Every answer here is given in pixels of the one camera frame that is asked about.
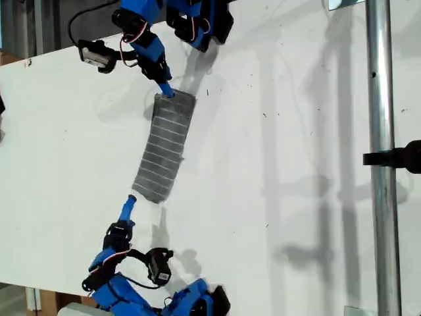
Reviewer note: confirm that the short black camera stalk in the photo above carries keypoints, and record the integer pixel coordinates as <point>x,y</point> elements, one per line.
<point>130,55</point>
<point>138,254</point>

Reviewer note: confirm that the black post clamp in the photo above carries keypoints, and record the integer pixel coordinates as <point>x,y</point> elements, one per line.
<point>408,156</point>

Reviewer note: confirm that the grey metal upright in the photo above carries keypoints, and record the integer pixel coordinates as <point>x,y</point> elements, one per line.
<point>39,26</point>

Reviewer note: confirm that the white box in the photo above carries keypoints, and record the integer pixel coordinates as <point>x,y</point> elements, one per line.
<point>79,311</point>

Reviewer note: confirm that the white metal rail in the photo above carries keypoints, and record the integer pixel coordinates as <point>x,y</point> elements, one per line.
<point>33,298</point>

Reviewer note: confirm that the grey striped towel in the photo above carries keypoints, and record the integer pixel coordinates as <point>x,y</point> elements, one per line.
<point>164,148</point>

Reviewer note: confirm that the steel post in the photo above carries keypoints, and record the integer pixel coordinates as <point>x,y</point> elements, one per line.
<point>381,98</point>

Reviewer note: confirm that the brown cardboard box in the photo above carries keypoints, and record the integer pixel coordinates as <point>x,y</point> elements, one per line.
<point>49,301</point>
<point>8,58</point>

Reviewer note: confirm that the black camera box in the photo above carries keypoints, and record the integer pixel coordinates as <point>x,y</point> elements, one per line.
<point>159,268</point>
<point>98,56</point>

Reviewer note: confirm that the small black object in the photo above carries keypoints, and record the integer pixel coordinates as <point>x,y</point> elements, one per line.
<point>1,105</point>

